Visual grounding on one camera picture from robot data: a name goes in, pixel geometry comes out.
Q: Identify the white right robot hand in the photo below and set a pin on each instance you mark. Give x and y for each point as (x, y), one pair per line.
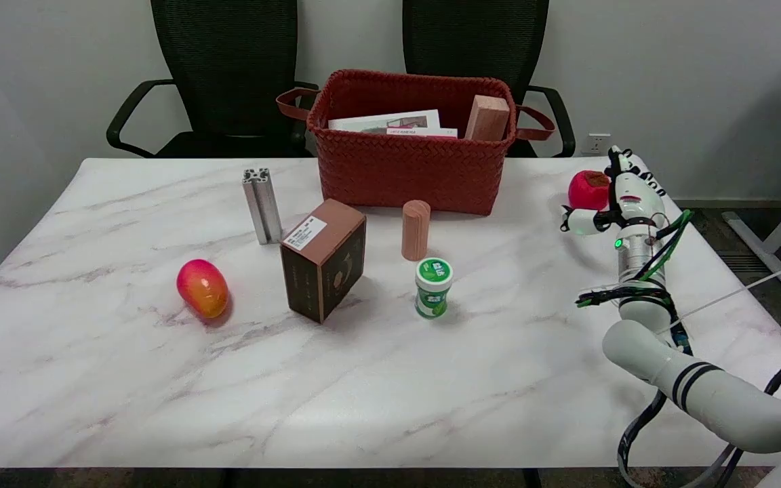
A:
(634, 196)

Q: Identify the green gum jar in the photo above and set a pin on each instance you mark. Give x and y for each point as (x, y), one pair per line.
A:
(433, 291)

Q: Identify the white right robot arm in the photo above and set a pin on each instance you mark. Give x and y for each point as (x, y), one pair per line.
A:
(702, 393)

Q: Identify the red toy persimmon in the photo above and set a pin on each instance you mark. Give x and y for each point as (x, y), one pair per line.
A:
(587, 191)

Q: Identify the thin white zip tie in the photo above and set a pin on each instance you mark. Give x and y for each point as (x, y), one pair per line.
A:
(743, 290)

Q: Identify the wooden block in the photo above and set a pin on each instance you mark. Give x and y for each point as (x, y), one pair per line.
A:
(487, 120)

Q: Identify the wooden cylinder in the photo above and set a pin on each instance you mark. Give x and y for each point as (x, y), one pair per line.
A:
(415, 230)

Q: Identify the black mesh office chair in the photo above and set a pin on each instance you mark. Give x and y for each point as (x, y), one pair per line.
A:
(228, 61)
(475, 41)

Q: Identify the red woven basket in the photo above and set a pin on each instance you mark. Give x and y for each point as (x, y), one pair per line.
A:
(404, 173)

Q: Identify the white printed booklet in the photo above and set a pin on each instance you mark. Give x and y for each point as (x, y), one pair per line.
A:
(377, 122)

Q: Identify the brown cardboard box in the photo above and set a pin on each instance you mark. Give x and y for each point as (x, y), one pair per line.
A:
(319, 271)

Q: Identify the aluminium extrusion profile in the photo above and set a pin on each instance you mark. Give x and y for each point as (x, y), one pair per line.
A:
(263, 207)

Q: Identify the red yellow toy mango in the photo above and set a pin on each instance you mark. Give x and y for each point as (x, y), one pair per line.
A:
(202, 288)

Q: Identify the white wall socket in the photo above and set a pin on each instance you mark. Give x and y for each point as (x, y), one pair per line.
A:
(598, 144)

